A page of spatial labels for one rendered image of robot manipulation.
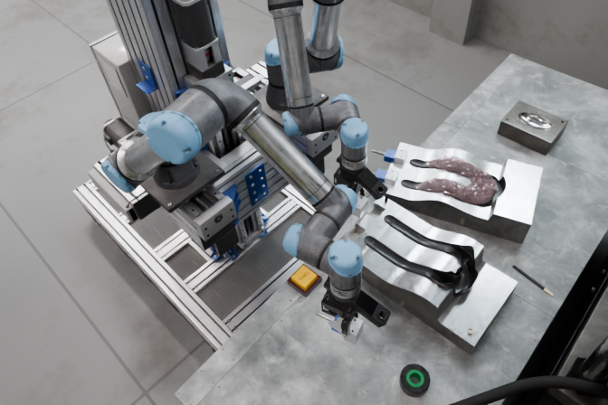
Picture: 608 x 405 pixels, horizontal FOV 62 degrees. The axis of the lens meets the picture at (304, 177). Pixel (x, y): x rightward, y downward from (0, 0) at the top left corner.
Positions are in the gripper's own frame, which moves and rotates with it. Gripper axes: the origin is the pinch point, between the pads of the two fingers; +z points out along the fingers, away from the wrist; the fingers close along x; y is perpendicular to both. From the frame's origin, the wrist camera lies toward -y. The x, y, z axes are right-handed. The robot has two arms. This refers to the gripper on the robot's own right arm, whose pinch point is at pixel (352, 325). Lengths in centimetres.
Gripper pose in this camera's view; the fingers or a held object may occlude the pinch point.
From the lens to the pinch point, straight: 143.4
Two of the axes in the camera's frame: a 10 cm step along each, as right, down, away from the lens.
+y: -8.8, -3.2, 3.5
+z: 0.6, 6.5, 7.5
